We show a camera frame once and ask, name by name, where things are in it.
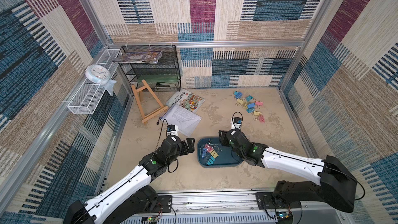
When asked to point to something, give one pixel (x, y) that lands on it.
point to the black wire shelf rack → (163, 76)
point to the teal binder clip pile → (249, 98)
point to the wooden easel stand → (144, 85)
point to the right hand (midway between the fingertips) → (221, 131)
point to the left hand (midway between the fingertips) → (187, 140)
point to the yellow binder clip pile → (240, 101)
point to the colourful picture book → (186, 99)
